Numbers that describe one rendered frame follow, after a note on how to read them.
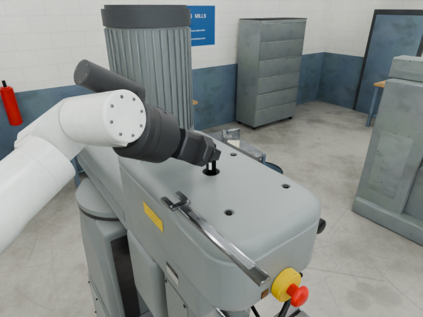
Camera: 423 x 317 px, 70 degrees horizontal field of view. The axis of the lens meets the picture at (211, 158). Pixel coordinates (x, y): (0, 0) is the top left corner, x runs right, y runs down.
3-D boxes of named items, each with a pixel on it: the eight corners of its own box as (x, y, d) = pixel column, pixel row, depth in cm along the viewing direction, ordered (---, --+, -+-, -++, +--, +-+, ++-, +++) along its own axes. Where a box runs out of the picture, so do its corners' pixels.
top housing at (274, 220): (323, 261, 63) (337, 197, 56) (225, 332, 49) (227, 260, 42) (197, 172, 97) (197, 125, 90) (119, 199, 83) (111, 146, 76)
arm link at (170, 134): (158, 161, 60) (108, 151, 51) (173, 115, 60) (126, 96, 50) (205, 182, 53) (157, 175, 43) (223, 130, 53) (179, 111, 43)
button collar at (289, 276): (299, 291, 56) (303, 268, 54) (277, 308, 53) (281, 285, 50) (291, 284, 58) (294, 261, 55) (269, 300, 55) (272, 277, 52)
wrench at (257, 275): (276, 277, 39) (276, 272, 39) (253, 292, 37) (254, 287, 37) (179, 194, 57) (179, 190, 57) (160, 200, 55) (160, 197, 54)
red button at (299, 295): (310, 302, 53) (313, 286, 51) (294, 314, 51) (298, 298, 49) (295, 289, 56) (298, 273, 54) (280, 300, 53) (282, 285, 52)
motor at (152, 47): (208, 138, 81) (207, 4, 66) (138, 158, 70) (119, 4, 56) (171, 118, 95) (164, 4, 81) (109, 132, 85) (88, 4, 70)
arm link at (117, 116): (167, 161, 43) (98, 146, 34) (119, 158, 49) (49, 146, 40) (177, 85, 44) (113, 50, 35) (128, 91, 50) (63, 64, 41)
